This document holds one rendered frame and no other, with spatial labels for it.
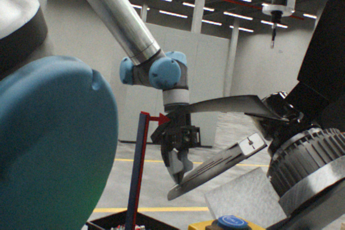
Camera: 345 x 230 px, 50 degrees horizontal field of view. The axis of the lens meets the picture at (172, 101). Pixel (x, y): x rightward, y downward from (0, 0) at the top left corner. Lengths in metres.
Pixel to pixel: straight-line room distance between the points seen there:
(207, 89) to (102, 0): 6.69
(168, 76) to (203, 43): 6.56
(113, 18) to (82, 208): 0.66
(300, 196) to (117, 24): 0.54
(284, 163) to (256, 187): 0.08
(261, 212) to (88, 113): 0.72
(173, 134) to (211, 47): 6.52
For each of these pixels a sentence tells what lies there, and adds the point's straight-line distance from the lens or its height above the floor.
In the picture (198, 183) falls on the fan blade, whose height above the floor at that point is 1.01.
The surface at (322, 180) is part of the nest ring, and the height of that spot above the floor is 1.10.
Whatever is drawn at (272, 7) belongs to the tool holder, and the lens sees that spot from 0.93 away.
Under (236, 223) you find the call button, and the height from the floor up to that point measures 1.08.
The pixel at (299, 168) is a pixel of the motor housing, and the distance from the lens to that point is 0.88.
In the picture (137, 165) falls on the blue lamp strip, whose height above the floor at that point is 1.09.
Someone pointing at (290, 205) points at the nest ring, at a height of 1.03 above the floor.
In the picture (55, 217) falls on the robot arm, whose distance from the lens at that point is 0.21.
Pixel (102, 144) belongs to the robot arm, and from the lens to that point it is 0.22.
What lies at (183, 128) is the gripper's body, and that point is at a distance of 0.99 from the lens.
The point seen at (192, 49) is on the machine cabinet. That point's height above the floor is 1.93.
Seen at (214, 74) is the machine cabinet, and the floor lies 1.51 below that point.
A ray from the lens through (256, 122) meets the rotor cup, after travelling 1.00.
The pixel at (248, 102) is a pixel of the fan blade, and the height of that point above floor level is 1.23.
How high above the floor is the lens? 1.25
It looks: 3 degrees down
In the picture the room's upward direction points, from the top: 8 degrees clockwise
